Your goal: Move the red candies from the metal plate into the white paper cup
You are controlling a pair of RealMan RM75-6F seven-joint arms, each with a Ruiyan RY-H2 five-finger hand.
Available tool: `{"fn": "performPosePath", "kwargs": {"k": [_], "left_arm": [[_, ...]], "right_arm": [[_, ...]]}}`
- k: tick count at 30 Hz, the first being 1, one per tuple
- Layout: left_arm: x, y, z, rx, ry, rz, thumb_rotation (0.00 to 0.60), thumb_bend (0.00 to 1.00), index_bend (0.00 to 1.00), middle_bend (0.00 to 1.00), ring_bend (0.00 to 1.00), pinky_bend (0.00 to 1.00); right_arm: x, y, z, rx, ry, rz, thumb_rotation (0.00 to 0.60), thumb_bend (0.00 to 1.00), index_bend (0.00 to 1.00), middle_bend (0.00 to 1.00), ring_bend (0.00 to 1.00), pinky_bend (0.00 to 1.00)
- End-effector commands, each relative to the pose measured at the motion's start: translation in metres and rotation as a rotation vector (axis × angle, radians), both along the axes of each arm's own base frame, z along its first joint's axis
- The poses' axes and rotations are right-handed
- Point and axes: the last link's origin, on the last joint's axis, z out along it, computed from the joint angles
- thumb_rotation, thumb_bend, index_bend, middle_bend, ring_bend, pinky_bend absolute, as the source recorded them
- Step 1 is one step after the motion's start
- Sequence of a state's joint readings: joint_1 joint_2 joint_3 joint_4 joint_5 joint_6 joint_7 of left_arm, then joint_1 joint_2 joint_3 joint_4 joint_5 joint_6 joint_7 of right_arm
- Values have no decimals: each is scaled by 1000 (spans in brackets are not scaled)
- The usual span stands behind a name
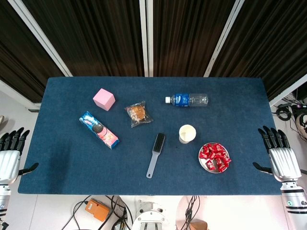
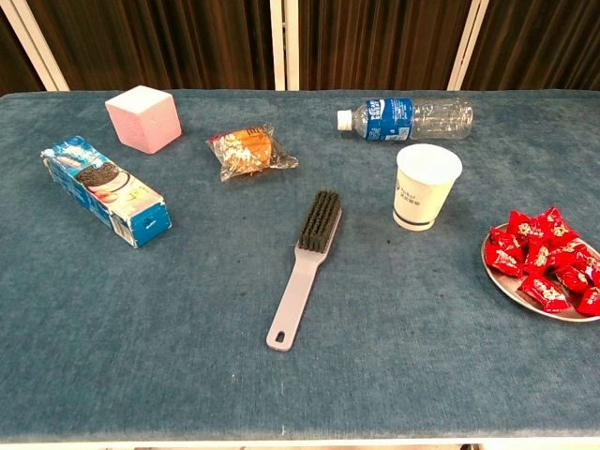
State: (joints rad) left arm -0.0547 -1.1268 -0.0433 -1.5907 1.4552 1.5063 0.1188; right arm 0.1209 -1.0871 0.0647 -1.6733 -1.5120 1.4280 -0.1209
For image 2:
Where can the white paper cup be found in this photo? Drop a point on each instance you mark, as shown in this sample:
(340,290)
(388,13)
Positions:
(422,197)

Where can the silver metal plate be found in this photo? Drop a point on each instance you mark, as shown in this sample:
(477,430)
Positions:
(512,287)

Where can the grey brush black bristles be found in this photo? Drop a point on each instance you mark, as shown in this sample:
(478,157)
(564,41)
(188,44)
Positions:
(302,281)

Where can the bread in clear wrapper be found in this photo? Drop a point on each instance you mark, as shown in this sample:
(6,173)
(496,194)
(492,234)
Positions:
(248,150)

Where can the blue table cloth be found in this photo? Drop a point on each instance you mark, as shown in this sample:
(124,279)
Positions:
(187,304)

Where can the clear bottle blue label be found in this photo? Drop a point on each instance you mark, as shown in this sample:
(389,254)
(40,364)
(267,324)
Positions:
(389,119)

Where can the pink foam cube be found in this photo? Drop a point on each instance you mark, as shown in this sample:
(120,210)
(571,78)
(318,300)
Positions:
(140,122)

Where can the dark brown curtain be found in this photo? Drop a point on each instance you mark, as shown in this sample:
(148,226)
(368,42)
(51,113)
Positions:
(539,42)
(375,42)
(164,42)
(14,65)

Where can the blue Oreo cookie box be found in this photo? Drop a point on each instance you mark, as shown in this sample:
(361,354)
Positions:
(103,187)

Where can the white frame post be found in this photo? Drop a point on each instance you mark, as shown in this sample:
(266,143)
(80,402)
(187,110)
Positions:
(468,47)
(293,47)
(37,51)
(278,47)

